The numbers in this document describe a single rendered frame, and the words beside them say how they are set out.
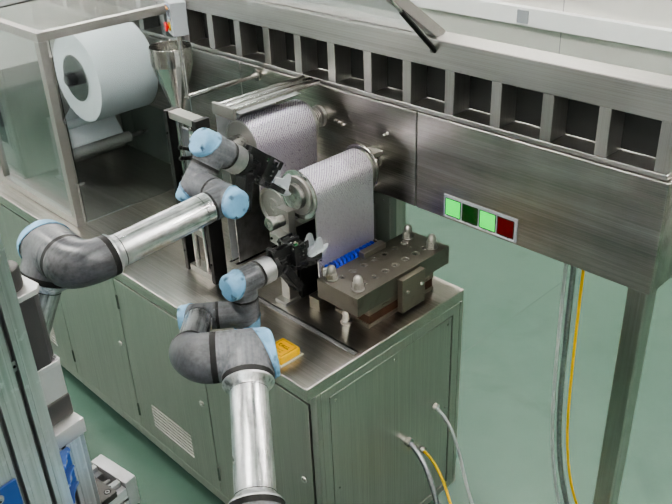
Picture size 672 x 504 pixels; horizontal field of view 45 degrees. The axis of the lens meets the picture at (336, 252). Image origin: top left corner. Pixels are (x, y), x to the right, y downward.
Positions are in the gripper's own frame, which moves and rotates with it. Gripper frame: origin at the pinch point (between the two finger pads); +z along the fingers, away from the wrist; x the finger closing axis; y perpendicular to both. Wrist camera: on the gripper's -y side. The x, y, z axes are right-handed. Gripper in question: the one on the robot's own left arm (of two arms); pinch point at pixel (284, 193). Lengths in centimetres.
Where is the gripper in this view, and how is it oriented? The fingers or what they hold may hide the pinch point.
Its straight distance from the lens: 229.1
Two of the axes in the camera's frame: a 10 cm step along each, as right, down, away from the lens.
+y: 4.2, -9.1, 0.0
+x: -7.0, -3.3, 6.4
